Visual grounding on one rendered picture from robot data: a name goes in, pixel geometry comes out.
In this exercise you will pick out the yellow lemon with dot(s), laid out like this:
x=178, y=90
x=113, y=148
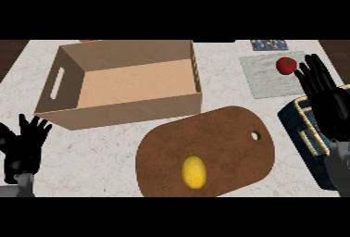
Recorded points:
x=193, y=171

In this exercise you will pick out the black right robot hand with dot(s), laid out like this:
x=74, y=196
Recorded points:
x=323, y=92

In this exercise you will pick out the red tomato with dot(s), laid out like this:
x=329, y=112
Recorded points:
x=285, y=65

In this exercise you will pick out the brown wooden cutting board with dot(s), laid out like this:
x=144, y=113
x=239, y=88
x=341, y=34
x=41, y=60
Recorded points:
x=214, y=154

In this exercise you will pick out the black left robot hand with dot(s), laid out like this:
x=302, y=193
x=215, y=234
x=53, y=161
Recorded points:
x=23, y=145

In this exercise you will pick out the grey marble placemat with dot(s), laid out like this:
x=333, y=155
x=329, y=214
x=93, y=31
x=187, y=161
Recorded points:
x=269, y=77

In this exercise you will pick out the blue patterned box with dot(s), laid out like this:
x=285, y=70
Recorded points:
x=269, y=45

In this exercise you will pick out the dark blue basket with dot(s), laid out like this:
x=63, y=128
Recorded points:
x=300, y=135

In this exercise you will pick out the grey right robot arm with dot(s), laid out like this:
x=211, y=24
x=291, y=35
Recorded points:
x=339, y=166

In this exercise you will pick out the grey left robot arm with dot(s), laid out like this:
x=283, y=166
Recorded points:
x=19, y=186

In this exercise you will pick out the brown cardboard box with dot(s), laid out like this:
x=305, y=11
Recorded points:
x=122, y=83

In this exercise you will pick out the orange object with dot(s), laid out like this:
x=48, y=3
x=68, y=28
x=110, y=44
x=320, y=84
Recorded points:
x=88, y=40

